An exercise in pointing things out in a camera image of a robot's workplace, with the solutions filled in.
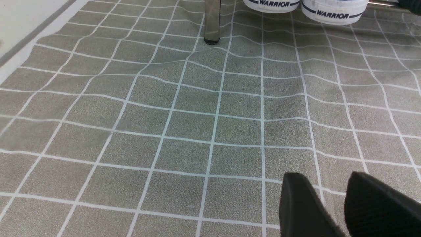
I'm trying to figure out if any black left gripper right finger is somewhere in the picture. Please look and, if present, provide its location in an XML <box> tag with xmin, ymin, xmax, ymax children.
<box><xmin>344</xmin><ymin>171</ymin><xmax>421</xmax><ymax>237</ymax></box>

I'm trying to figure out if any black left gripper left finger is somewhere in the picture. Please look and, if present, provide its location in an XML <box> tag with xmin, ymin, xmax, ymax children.
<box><xmin>279</xmin><ymin>172</ymin><xmax>345</xmax><ymax>237</ymax></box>

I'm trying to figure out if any right navy Warrior sneaker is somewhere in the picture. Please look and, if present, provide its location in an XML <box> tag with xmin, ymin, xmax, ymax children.
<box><xmin>301</xmin><ymin>0</ymin><xmax>369</xmax><ymax>25</ymax></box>

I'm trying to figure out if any navy warrior sneaker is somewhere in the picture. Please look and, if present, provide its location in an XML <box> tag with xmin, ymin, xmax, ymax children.
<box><xmin>301</xmin><ymin>0</ymin><xmax>369</xmax><ymax>25</ymax></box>
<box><xmin>243</xmin><ymin>0</ymin><xmax>301</xmax><ymax>14</ymax></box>

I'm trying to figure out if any grey checked floor cloth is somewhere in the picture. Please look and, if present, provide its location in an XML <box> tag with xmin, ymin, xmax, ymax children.
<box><xmin>0</xmin><ymin>0</ymin><xmax>420</xmax><ymax>237</ymax></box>

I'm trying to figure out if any left black knit sneaker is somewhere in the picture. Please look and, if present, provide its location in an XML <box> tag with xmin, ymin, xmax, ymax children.
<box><xmin>398</xmin><ymin>0</ymin><xmax>421</xmax><ymax>16</ymax></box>

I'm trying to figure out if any left navy Warrior sneaker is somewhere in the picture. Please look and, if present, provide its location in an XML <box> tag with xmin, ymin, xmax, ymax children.
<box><xmin>243</xmin><ymin>0</ymin><xmax>301</xmax><ymax>14</ymax></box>

